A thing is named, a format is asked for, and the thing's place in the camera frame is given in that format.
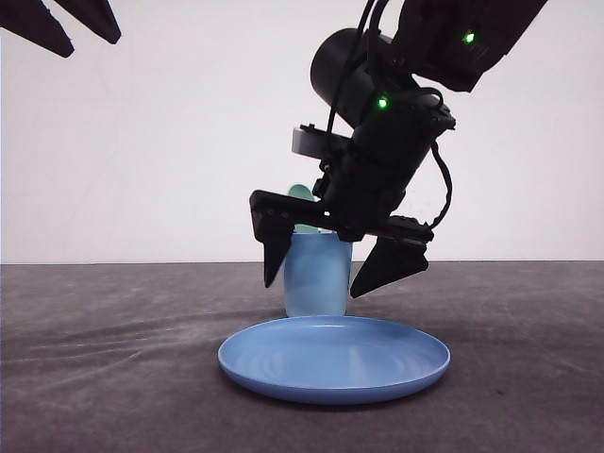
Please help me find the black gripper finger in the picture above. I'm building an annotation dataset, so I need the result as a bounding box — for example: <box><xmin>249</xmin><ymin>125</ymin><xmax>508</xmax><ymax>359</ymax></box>
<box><xmin>57</xmin><ymin>0</ymin><xmax>122</xmax><ymax>44</ymax></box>
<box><xmin>1</xmin><ymin>0</ymin><xmax>74</xmax><ymax>58</ymax></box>

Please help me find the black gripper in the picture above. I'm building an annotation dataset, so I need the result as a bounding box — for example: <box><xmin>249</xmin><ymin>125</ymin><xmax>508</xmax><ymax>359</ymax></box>
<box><xmin>249</xmin><ymin>101</ymin><xmax>456</xmax><ymax>298</ymax></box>

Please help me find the light blue plastic cup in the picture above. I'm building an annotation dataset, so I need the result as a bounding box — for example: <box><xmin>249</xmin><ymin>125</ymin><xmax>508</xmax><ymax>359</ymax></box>
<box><xmin>284</xmin><ymin>233</ymin><xmax>352</xmax><ymax>317</ymax></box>

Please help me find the mint green plastic spoon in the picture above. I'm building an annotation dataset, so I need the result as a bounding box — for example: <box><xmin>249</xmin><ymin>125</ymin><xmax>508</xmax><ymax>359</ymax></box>
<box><xmin>287</xmin><ymin>184</ymin><xmax>332</xmax><ymax>234</ymax></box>

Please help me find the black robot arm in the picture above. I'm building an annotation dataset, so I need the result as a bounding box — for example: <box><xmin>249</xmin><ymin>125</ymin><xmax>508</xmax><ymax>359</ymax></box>
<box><xmin>249</xmin><ymin>1</ymin><xmax>543</xmax><ymax>297</ymax></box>

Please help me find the blue plastic plate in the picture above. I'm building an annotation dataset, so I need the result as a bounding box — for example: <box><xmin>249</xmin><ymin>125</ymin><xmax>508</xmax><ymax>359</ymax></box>
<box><xmin>218</xmin><ymin>315</ymin><xmax>451</xmax><ymax>405</ymax></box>

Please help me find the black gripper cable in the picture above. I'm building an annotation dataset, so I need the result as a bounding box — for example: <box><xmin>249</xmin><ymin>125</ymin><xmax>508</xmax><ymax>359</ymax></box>
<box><xmin>405</xmin><ymin>87</ymin><xmax>455</xmax><ymax>232</ymax></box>

